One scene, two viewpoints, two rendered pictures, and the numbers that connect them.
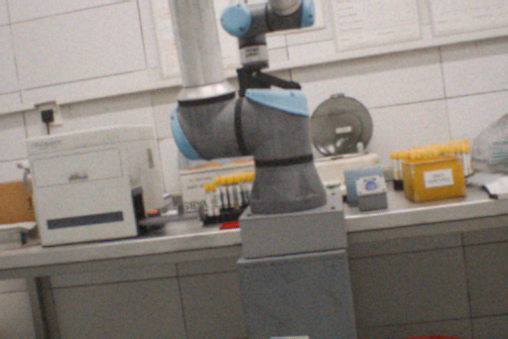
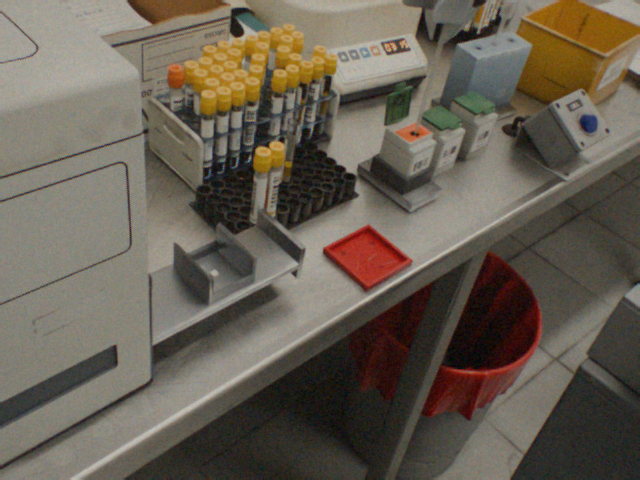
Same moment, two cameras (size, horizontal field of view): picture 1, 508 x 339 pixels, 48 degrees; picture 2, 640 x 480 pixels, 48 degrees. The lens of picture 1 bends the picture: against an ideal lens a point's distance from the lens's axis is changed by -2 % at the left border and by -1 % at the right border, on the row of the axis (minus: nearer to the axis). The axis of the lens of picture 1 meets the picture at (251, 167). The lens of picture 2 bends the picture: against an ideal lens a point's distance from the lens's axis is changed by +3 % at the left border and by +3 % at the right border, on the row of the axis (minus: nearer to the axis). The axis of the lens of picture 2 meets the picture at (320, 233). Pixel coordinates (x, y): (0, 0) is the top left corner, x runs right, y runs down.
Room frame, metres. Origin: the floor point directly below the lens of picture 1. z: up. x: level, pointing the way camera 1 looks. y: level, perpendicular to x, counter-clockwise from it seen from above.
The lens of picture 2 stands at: (1.23, 0.55, 1.38)
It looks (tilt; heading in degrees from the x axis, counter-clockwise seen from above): 42 degrees down; 302
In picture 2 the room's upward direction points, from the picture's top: 11 degrees clockwise
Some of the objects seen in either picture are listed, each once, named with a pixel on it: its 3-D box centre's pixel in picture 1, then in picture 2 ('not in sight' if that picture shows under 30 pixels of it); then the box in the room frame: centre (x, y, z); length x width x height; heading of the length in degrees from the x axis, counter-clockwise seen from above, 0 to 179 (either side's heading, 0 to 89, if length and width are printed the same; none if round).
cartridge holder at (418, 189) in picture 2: not in sight; (400, 173); (1.53, -0.07, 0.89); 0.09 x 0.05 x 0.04; 172
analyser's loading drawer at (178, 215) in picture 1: (165, 215); (193, 280); (1.55, 0.25, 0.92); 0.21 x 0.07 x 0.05; 81
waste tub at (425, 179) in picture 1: (432, 177); (571, 55); (1.50, -0.46, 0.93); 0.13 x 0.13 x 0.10; 86
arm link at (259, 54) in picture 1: (254, 56); not in sight; (1.52, -0.05, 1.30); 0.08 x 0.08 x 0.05
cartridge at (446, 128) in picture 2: not in sight; (435, 141); (1.53, -0.14, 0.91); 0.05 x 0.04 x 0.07; 171
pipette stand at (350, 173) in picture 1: (364, 184); (483, 78); (1.55, -0.30, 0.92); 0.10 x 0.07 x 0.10; 73
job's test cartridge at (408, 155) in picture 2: not in sight; (405, 154); (1.53, -0.07, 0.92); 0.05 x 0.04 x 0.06; 172
